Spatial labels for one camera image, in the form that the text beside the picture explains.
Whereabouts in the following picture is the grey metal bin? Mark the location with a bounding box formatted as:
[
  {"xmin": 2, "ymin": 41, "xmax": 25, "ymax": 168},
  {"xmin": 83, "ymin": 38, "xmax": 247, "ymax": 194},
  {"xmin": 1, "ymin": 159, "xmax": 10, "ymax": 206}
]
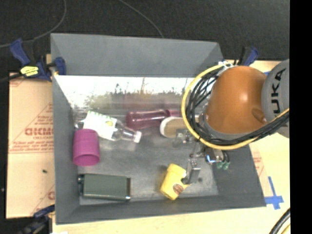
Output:
[{"xmin": 50, "ymin": 33, "xmax": 267, "ymax": 224}]

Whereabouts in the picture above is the brown cardboard board red print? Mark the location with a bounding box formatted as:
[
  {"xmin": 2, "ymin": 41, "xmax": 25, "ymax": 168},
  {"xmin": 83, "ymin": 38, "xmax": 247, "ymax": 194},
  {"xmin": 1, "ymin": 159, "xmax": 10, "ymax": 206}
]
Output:
[{"xmin": 6, "ymin": 54, "xmax": 290, "ymax": 219}]

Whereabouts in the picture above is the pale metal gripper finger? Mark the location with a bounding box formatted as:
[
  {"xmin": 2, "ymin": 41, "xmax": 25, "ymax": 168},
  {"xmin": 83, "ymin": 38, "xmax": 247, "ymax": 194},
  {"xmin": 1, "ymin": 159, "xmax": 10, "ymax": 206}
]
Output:
[
  {"xmin": 186, "ymin": 160, "xmax": 201, "ymax": 185},
  {"xmin": 173, "ymin": 128, "xmax": 196, "ymax": 158}
]

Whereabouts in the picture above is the dark green flat block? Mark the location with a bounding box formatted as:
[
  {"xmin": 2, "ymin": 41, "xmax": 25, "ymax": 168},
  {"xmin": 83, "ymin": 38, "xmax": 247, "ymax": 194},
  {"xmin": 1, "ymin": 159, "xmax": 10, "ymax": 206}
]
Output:
[{"xmin": 77, "ymin": 173, "xmax": 132, "ymax": 202}]

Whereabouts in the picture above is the white-rimmed tan oval object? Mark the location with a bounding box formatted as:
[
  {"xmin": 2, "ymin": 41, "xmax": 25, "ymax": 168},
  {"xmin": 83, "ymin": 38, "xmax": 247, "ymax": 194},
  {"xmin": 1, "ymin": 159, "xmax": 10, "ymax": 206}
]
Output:
[{"xmin": 159, "ymin": 116, "xmax": 195, "ymax": 139}]

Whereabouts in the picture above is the magenta plastic cup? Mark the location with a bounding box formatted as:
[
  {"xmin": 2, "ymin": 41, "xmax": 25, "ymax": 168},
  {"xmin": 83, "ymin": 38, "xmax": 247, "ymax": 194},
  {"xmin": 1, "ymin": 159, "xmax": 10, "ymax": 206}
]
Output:
[{"xmin": 72, "ymin": 128, "xmax": 101, "ymax": 167}]

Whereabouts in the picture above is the yellow plastic cup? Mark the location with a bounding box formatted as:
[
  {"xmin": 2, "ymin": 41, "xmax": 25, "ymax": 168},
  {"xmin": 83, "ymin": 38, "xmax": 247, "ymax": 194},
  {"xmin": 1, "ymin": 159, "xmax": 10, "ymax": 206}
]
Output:
[{"xmin": 159, "ymin": 163, "xmax": 192, "ymax": 201}]

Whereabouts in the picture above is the clear plastic bottle white label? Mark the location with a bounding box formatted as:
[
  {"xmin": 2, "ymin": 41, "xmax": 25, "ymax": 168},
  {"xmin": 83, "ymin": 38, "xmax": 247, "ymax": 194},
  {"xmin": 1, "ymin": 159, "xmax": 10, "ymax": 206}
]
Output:
[{"xmin": 74, "ymin": 110, "xmax": 142, "ymax": 144}]

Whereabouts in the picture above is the purple plastic bottle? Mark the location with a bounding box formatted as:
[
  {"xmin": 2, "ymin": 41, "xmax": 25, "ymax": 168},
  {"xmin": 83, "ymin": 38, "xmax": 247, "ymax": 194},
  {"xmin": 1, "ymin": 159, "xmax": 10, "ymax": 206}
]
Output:
[{"xmin": 125, "ymin": 108, "xmax": 182, "ymax": 131}]

